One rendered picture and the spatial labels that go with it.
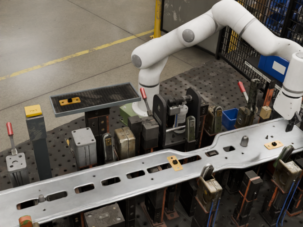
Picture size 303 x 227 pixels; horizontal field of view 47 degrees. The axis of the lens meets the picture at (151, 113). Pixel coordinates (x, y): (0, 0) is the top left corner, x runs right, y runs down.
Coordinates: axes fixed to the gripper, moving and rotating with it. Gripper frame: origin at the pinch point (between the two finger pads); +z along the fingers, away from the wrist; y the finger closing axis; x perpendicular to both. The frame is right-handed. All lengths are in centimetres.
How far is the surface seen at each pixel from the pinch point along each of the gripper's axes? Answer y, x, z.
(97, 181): -7, -79, 12
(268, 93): -19.9, 8.9, -0.9
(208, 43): -237, 120, 85
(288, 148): 12.9, -6.9, 1.2
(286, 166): 15.7, -8.0, 8.1
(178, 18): -285, 102, 71
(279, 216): 20.2, -6.6, 34.7
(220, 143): -9.1, -22.4, 12.3
